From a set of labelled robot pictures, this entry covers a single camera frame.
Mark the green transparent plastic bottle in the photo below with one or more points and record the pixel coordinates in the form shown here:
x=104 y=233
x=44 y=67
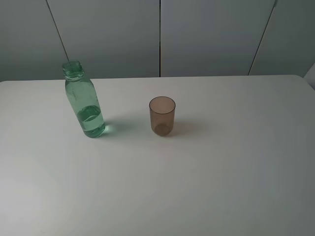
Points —
x=83 y=98

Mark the pink translucent plastic cup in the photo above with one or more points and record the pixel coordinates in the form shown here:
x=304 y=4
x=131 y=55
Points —
x=162 y=113

